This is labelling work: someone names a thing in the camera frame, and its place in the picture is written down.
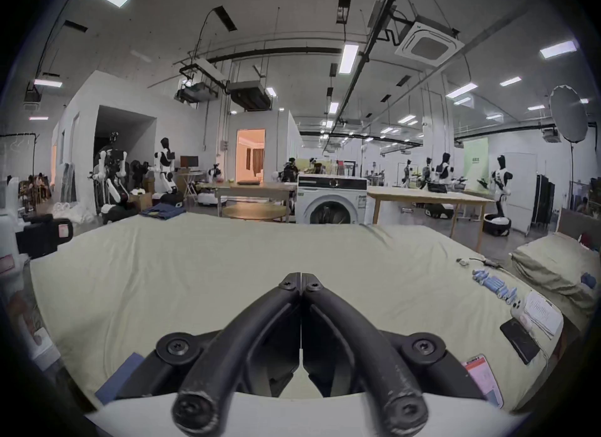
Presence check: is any pale green pillow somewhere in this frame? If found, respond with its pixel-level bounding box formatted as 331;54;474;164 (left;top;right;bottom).
509;232;601;316

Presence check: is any round wooden table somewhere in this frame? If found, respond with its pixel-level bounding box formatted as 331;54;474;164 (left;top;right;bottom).
222;203;288;223

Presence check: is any black folding screen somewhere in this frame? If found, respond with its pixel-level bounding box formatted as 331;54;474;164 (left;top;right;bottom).
531;173;556;230

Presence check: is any desk with monitor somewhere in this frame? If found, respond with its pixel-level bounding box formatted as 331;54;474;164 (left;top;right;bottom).
175;155;203;202

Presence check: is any white paper sheet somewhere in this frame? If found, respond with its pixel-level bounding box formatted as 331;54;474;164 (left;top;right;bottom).
521;290;563;339

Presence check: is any row of blue clips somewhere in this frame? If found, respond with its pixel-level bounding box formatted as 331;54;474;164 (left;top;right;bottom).
472;268;518;305

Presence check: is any white humanoid robot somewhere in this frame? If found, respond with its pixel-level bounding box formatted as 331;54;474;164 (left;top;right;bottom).
423;152;457;219
89;131;140;220
151;137;185;206
483;154;513;238

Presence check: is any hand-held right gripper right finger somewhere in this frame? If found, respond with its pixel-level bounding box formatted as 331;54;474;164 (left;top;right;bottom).
301;274;486;437

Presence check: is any white washing machine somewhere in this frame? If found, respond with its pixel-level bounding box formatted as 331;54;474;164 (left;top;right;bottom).
297;174;369;226

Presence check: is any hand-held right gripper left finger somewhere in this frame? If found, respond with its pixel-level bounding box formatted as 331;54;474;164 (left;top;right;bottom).
117;274;300;437

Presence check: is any brown padded headboard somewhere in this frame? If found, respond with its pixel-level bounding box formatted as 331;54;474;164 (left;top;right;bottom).
556;207;601;254

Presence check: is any round studio reflector on stand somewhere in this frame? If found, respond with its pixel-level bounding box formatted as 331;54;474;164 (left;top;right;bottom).
548;85;591;236

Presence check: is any wooden table with white legs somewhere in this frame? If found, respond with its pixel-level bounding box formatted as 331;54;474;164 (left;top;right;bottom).
366;185;497;253

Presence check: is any black phone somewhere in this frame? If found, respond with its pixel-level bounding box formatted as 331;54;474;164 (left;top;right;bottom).
500;319;541;365

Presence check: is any folded dark blue garment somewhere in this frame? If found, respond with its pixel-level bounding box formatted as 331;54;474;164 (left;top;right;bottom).
140;203;187;220

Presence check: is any long wooden table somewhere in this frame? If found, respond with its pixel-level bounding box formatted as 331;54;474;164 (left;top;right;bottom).
213;181;299;220

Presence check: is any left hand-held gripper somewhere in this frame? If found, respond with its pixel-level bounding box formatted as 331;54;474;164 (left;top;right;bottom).
0;177;75;261

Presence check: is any group of people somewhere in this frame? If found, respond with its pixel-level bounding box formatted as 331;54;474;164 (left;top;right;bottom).
19;173;52;213

